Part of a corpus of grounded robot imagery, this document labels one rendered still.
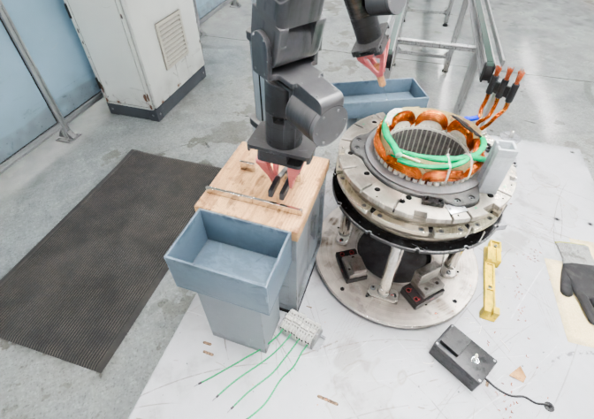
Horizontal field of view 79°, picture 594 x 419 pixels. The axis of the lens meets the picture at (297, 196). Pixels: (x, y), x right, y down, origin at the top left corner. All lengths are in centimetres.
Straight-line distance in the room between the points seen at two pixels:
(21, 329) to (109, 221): 64
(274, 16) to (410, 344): 66
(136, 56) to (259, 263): 225
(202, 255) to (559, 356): 73
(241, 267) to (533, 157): 105
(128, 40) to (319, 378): 237
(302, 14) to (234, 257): 41
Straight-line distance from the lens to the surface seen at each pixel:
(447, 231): 64
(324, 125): 45
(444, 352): 79
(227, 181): 68
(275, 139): 53
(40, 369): 191
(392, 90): 105
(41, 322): 201
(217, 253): 67
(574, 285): 105
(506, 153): 63
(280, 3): 42
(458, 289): 90
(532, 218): 117
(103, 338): 183
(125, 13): 266
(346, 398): 77
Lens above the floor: 151
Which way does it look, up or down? 45 degrees down
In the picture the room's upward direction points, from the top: straight up
